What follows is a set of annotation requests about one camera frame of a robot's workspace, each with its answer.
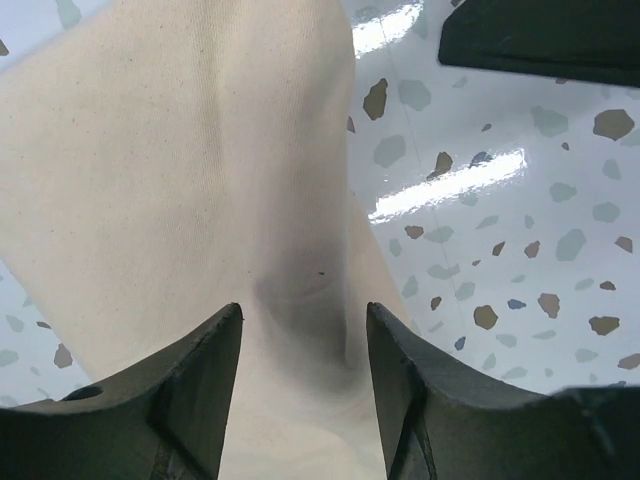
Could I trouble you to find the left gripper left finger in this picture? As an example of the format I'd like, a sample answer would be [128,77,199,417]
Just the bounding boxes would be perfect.
[1,303,243,479]

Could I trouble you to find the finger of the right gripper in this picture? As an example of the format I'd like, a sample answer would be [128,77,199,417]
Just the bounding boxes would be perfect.
[438,0,639,88]

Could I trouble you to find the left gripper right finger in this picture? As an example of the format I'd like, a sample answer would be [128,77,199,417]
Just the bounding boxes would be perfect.
[366,303,639,480]

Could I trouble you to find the beige cloth mat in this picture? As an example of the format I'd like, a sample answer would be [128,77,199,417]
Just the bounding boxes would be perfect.
[1,1,406,479]

